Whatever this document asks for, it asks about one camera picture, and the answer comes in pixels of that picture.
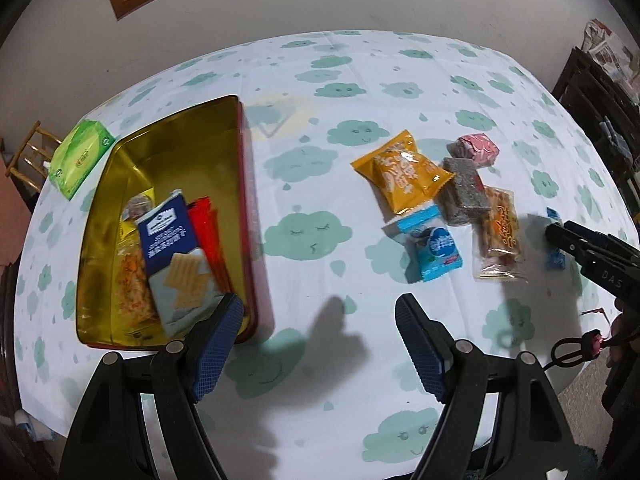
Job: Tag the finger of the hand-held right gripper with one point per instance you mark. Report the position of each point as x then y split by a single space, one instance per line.
625 247
575 242

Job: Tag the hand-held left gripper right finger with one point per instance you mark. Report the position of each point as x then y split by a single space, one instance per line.
425 347

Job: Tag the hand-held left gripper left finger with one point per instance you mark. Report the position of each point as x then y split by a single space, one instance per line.
217 345

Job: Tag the small blue candy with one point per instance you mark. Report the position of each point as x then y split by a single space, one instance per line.
555 261

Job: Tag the clear packet with orange label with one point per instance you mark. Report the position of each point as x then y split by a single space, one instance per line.
500 232

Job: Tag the blue snack packet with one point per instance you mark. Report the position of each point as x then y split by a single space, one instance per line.
440 252

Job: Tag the blue cracker packet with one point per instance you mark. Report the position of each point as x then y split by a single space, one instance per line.
170 260

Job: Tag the clear bag of fried twists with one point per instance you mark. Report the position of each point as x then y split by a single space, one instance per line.
132 285

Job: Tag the red snack packet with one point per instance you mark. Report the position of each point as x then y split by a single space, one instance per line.
210 240

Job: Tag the grey speckled snack block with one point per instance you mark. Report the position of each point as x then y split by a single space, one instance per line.
465 192

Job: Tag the pink snack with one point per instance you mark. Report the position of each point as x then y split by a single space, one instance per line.
475 149

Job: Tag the yellow candy packet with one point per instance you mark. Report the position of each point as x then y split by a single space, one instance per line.
123 230

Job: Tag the small clear candy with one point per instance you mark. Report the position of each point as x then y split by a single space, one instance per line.
140 206

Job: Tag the orange snack packet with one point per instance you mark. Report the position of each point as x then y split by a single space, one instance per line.
400 175

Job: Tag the red tin box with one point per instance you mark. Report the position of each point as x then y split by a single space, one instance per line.
190 160

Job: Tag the dark wooden shelf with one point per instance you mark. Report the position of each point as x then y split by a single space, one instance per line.
595 105

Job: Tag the pile of newspapers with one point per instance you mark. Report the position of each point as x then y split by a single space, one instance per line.
607 50

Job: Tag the green tissue pack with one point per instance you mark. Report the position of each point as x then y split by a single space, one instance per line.
80 157

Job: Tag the wooden chair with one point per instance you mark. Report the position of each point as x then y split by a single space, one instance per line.
30 150

